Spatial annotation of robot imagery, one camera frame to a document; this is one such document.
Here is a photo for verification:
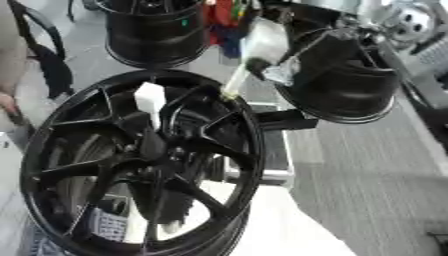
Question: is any black wheel rim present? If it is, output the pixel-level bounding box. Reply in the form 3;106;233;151
103;0;214;70
273;49;406;125

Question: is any black spoked wheel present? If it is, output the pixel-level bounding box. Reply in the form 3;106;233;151
17;68;268;256

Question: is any black support bracket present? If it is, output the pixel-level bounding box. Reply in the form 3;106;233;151
253;109;321;132

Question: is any red fabric item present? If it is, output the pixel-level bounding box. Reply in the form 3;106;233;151
203;0;251;59

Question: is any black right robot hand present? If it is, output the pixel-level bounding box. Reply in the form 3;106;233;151
243;4;377;86

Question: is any person's hand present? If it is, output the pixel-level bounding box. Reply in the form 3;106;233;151
0;91;28;127

